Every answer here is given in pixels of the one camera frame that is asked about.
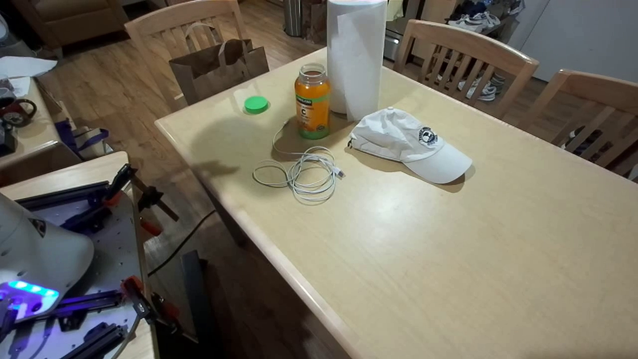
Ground orange juice bottle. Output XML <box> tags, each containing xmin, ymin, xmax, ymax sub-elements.
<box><xmin>294</xmin><ymin>62</ymin><xmax>334</xmax><ymax>142</ymax></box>

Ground white baseball cap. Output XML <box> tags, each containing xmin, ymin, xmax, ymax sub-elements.
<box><xmin>348</xmin><ymin>106</ymin><xmax>477</xmax><ymax>188</ymax></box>

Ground green plastic lid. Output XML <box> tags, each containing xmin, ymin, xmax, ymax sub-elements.
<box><xmin>242</xmin><ymin>94</ymin><xmax>272</xmax><ymax>116</ymax></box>

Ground white paper towel roll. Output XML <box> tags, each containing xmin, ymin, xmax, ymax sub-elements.
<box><xmin>326</xmin><ymin>0</ymin><xmax>390</xmax><ymax>124</ymax></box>

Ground open cardboard box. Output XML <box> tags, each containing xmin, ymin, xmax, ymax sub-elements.
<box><xmin>168</xmin><ymin>22</ymin><xmax>272</xmax><ymax>106</ymax></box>

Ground grey trash can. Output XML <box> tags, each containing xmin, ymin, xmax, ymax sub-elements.
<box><xmin>284</xmin><ymin>0</ymin><xmax>310</xmax><ymax>40</ymax></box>

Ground black orange clamp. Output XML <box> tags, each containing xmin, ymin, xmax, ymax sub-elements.
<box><xmin>121</xmin><ymin>274</ymin><xmax>184</xmax><ymax>328</ymax></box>
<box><xmin>63</xmin><ymin>162</ymin><xmax>138</xmax><ymax>236</ymax></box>
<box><xmin>136</xmin><ymin>186</ymin><xmax>182</xmax><ymax>240</ymax></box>

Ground white sneakers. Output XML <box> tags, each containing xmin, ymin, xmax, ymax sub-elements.
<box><xmin>448</xmin><ymin>6</ymin><xmax>509</xmax><ymax>36</ymax></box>
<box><xmin>465</xmin><ymin>74</ymin><xmax>503</xmax><ymax>104</ymax></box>

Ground light wooden chair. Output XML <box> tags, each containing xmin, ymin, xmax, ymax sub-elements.
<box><xmin>123</xmin><ymin>0</ymin><xmax>250</xmax><ymax>112</ymax></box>
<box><xmin>525</xmin><ymin>66</ymin><xmax>638</xmax><ymax>180</ymax></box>
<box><xmin>394</xmin><ymin>18</ymin><xmax>543</xmax><ymax>120</ymax></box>

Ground grey metal mounting plate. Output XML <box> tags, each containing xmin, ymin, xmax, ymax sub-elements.
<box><xmin>17</xmin><ymin>182</ymin><xmax>146</xmax><ymax>359</ymax></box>

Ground brown wooden cabinet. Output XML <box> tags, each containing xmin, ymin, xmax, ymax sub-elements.
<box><xmin>11</xmin><ymin>0</ymin><xmax>130</xmax><ymax>48</ymax></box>

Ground white paper sheet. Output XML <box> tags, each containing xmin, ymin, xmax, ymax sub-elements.
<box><xmin>0</xmin><ymin>54</ymin><xmax>61</xmax><ymax>84</ymax></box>

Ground white coiled cable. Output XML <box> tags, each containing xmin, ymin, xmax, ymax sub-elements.
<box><xmin>250</xmin><ymin>146</ymin><xmax>348</xmax><ymax>208</ymax></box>

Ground black power cable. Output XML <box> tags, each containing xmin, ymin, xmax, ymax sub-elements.
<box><xmin>146</xmin><ymin>208</ymin><xmax>220</xmax><ymax>280</ymax></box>

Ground dark metal stand post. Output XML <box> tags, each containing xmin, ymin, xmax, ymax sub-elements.
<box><xmin>182</xmin><ymin>250</ymin><xmax>224</xmax><ymax>359</ymax></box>

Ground blue strap object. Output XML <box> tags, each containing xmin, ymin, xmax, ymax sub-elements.
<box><xmin>57</xmin><ymin>118</ymin><xmax>115</xmax><ymax>160</ymax></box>

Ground purple metal bracket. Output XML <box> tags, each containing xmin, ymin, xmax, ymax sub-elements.
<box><xmin>51</xmin><ymin>288</ymin><xmax>127</xmax><ymax>334</ymax></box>

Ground black looped strap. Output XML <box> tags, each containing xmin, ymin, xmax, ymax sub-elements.
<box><xmin>0</xmin><ymin>98</ymin><xmax>39</xmax><ymax>130</ymax></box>

